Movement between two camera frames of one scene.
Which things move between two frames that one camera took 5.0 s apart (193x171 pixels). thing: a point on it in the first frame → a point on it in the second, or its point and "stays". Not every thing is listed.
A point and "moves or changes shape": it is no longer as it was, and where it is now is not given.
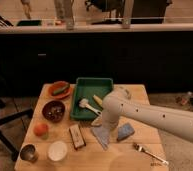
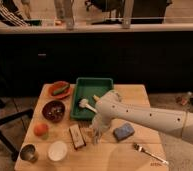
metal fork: x=140 y=148 stays
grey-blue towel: x=103 y=134 moves or changes shape
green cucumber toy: x=61 y=90 stays
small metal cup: x=28 y=152 stays
